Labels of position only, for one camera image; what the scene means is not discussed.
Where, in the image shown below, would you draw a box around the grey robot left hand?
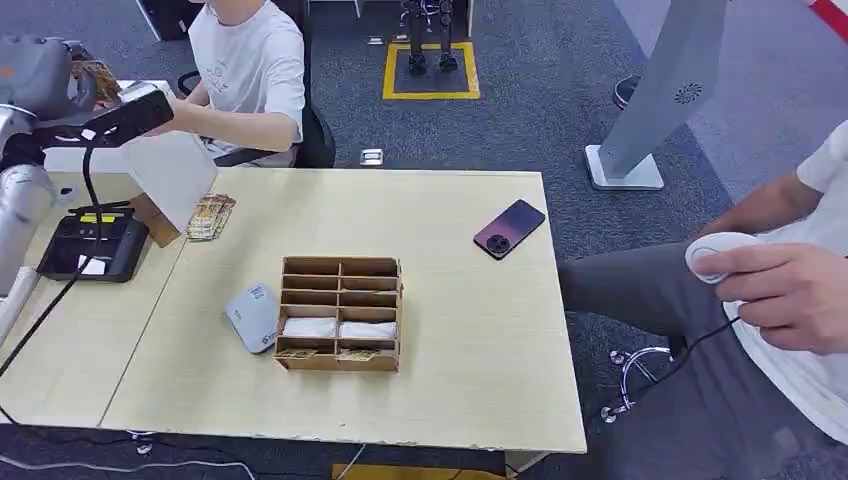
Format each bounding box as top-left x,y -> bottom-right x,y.
0,35 -> 102,123

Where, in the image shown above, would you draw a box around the person's hand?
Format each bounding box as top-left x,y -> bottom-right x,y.
690,241 -> 848,357
148,99 -> 191,139

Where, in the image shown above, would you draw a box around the gold printed card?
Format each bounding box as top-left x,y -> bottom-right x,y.
71,59 -> 125,106

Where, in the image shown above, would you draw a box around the white remote controller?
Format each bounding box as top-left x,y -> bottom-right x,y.
683,231 -> 767,287

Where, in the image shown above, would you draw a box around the seated person across desk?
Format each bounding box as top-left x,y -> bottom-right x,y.
144,0 -> 308,169

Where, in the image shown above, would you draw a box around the dark cabinet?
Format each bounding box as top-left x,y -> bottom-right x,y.
135,0 -> 197,42

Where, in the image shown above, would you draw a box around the stack of gold cards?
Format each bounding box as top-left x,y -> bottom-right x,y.
185,193 -> 238,242

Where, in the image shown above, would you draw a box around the brown cardboard box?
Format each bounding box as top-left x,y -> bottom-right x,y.
128,192 -> 184,250

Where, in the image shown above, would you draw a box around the black office chair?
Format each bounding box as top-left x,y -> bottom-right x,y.
176,0 -> 338,170

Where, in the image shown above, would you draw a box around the person with remote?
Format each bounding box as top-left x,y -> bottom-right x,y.
557,119 -> 848,480

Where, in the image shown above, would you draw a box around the black card reader device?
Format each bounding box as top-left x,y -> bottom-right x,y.
35,203 -> 151,285

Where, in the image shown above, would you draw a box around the chrome chair base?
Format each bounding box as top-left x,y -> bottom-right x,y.
600,345 -> 674,426

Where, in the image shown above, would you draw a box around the grey card case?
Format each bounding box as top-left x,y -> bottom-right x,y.
224,282 -> 282,356

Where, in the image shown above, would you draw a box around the white power strip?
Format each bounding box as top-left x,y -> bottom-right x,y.
0,266 -> 42,347

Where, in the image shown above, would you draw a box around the white card stack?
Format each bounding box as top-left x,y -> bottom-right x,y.
281,317 -> 338,340
338,320 -> 398,341

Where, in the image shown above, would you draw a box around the black robot legs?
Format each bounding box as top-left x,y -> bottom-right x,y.
400,0 -> 461,76

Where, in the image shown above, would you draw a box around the grey kiosk stand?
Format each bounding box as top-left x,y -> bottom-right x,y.
583,0 -> 731,193

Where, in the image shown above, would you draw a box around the dark shoe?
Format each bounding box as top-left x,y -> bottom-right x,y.
612,74 -> 643,111

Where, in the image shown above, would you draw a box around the wooden compartment card box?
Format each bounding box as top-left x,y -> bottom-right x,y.
272,256 -> 405,374

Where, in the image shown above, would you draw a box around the purple smartphone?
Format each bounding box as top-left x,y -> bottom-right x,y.
472,199 -> 548,261

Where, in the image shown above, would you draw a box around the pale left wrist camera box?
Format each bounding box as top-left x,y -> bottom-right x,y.
113,80 -> 176,134

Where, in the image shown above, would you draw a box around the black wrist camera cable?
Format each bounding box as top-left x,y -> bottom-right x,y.
0,144 -> 107,382

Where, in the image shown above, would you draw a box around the black remote cable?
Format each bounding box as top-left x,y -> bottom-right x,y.
621,315 -> 745,407

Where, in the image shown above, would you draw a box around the white floor cable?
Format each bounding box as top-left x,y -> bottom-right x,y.
0,453 -> 258,480

